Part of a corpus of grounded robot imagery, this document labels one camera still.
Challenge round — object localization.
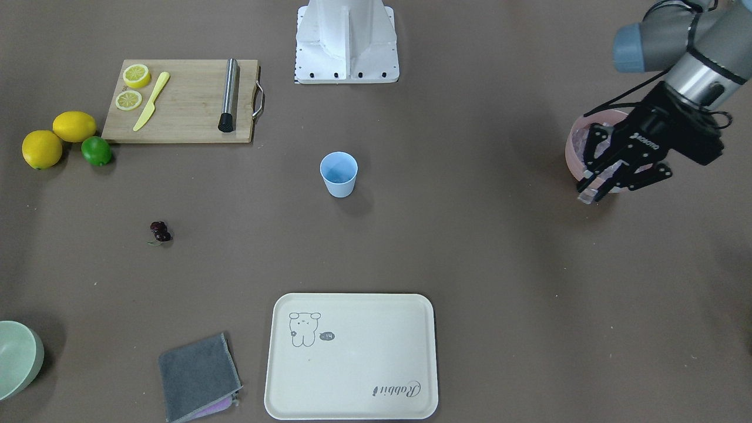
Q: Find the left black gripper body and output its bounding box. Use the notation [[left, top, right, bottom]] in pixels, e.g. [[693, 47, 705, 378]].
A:
[[625, 81, 724, 166]]

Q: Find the clear ice cubes pile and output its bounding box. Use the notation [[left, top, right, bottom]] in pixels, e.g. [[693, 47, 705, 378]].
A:
[[569, 123, 630, 204]]

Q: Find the dark red cherry pair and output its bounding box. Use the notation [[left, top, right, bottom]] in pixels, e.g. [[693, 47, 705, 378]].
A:
[[147, 220, 173, 246]]

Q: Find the light blue plastic cup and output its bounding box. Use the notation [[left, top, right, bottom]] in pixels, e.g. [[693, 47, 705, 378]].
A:
[[320, 152, 359, 198]]

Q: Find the pink bowl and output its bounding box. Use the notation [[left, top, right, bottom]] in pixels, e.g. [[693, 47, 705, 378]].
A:
[[565, 109, 627, 196]]

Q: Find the cream rabbit serving tray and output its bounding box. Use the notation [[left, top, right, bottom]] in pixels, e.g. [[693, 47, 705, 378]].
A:
[[265, 293, 439, 421]]

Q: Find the steel muddler black tip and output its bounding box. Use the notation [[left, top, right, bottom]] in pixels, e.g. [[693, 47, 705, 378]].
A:
[[217, 58, 241, 133]]

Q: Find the wooden cutting board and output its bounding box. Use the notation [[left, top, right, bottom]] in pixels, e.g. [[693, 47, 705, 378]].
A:
[[102, 59, 263, 144]]

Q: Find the yellow plastic knife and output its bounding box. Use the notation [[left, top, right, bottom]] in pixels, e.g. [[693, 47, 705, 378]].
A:
[[132, 72, 171, 132]]

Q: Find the grey folded cloth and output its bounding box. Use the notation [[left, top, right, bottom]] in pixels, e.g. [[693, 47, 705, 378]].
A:
[[157, 332, 243, 422]]

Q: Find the lemon half upper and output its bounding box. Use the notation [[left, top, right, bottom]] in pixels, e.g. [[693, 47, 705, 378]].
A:
[[122, 63, 151, 89]]

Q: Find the lemon half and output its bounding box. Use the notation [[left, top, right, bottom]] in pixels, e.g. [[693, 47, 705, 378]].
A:
[[122, 63, 151, 89], [115, 89, 143, 112]]

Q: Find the lemon half lower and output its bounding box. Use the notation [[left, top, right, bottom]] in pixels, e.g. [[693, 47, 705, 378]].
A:
[[115, 89, 143, 112]]

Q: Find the green lime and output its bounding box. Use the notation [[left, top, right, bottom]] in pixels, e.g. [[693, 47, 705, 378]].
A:
[[80, 136, 113, 166]]

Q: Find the yellow lemon near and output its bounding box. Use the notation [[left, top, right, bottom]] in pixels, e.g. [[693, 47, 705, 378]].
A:
[[53, 110, 97, 143]]

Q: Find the yellow lemon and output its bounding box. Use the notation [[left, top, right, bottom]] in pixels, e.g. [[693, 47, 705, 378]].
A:
[[53, 110, 97, 143], [22, 130, 63, 170]]

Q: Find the yellow lemon far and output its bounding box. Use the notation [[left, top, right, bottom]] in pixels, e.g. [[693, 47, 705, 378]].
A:
[[22, 130, 63, 170]]

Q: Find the mint green bowl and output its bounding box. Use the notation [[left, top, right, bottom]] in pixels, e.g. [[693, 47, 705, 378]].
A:
[[1, 321, 45, 401]]

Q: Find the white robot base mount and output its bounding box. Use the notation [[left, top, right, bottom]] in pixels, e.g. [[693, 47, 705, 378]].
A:
[[294, 1, 400, 84]]

